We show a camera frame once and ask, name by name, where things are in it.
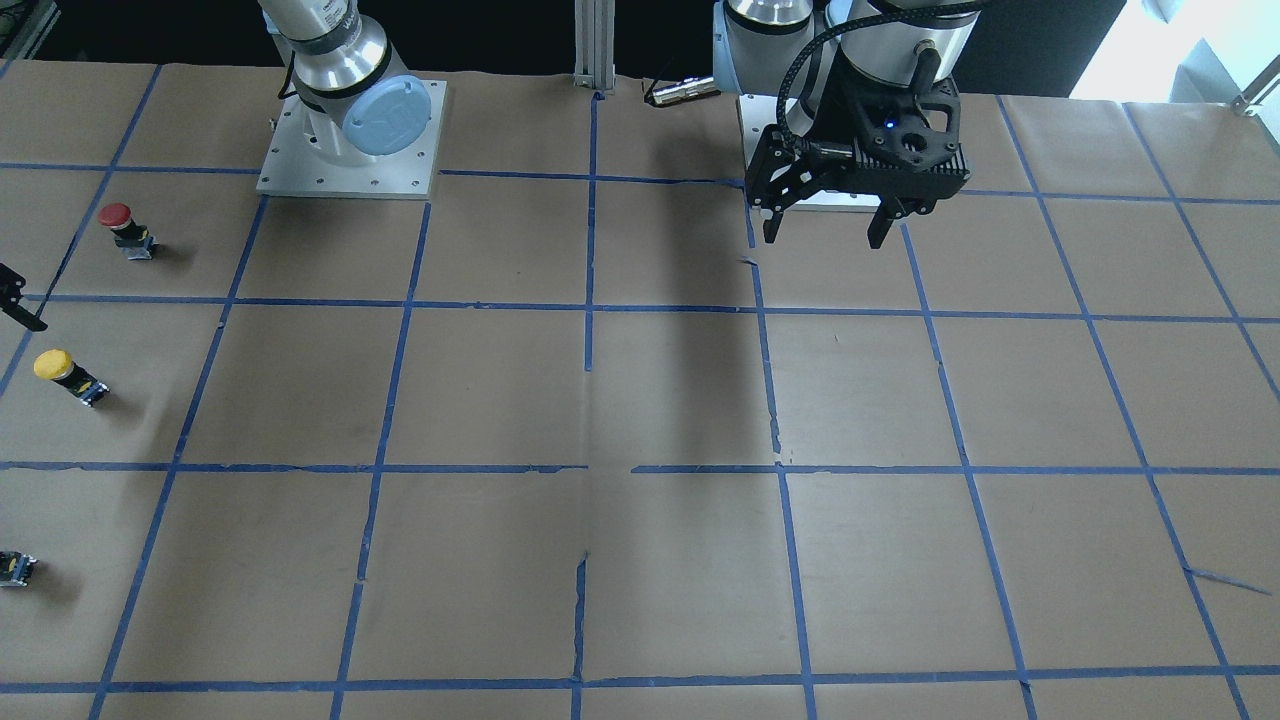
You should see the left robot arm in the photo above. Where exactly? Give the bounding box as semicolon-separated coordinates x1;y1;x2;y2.
712;1;986;249

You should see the aluminium frame post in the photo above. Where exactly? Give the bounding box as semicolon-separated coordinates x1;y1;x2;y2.
573;0;616;95

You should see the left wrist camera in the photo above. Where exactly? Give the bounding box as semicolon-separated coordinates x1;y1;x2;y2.
851;78;972;200

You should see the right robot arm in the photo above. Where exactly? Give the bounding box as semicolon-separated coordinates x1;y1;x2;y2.
3;1;445;299

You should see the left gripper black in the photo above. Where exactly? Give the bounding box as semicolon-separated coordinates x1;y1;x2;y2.
745;60;972;250

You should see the small black contact block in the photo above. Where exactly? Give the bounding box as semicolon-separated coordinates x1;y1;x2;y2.
0;550;38;588

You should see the brown paper table cover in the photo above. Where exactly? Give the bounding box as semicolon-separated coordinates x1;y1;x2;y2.
3;74;1279;719

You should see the silver metal tool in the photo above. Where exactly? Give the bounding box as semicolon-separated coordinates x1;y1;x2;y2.
643;76;721;108

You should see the yellow push button switch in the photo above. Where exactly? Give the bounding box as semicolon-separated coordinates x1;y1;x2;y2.
33;348;110;407

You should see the red push button switch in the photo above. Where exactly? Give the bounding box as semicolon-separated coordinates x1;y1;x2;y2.
96;202;157;261

